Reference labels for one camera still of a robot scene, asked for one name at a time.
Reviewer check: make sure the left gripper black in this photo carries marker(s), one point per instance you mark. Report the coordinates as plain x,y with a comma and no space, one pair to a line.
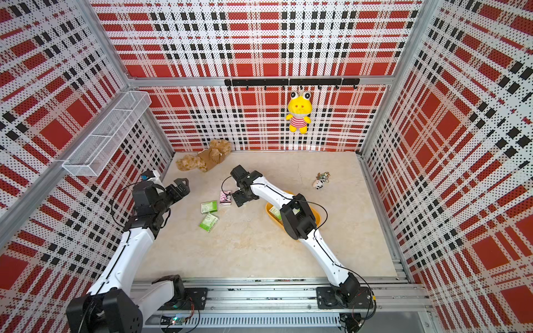
184,189

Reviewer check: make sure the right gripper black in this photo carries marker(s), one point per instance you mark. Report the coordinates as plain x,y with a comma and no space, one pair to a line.
239,198

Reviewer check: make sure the pink tissue pack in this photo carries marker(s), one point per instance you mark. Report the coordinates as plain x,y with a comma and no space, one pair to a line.
225,198

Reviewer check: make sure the green tissue pack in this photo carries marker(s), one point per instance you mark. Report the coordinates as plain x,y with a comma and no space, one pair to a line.
209,207
275,213
209,222

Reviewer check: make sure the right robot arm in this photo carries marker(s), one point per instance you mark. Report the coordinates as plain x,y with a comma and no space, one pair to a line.
350,290

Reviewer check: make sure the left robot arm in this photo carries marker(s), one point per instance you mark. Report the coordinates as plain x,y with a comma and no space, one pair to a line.
108,306

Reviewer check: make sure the yellow plastic storage box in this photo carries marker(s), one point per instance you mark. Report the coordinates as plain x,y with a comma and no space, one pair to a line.
280,223

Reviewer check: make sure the brown teddy bear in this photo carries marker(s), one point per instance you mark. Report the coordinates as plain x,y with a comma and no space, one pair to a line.
207,159

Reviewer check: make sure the yellow frog plush toy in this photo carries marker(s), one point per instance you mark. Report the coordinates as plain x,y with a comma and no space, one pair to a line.
299,109

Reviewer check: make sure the green circuit board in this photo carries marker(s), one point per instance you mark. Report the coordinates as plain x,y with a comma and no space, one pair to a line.
168,321

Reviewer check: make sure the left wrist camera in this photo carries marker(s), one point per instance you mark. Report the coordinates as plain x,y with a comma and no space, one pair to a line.
152,176

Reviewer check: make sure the small keychain toy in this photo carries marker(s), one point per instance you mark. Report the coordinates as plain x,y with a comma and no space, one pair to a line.
321,180

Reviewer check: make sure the white wire mesh shelf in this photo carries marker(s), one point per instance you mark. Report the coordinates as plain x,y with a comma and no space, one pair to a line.
93,154

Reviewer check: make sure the black hook rail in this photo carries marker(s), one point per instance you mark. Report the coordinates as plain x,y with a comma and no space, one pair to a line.
247,83

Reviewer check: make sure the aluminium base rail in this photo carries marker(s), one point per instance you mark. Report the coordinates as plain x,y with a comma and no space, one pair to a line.
296,305

